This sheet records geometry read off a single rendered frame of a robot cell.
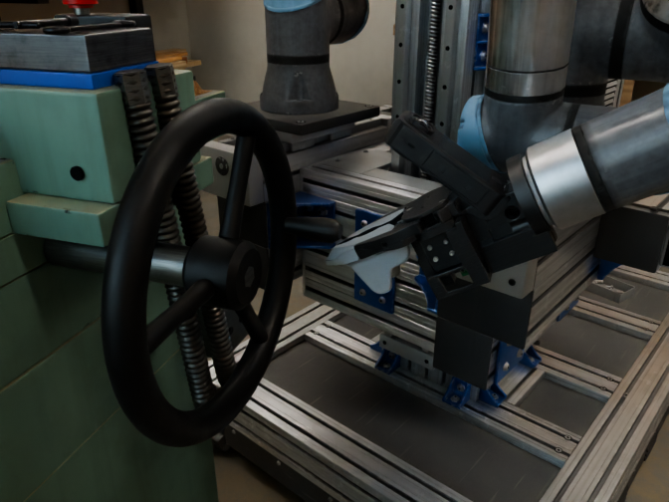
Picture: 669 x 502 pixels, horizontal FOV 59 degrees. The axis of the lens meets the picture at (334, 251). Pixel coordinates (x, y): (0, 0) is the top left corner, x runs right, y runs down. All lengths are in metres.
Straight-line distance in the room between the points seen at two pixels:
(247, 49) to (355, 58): 0.82
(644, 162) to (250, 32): 3.90
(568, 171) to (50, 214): 0.41
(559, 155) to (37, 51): 0.42
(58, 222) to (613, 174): 0.44
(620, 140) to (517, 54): 0.14
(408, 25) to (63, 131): 0.67
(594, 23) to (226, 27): 3.73
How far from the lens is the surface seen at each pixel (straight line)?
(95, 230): 0.51
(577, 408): 1.40
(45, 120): 0.53
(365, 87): 3.91
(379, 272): 0.56
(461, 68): 1.01
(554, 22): 0.58
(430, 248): 0.53
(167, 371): 0.81
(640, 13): 0.81
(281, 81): 1.10
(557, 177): 0.49
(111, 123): 0.50
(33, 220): 0.55
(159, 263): 0.52
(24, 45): 0.54
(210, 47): 4.49
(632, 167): 0.49
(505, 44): 0.58
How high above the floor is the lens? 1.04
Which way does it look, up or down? 25 degrees down
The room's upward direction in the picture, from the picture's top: straight up
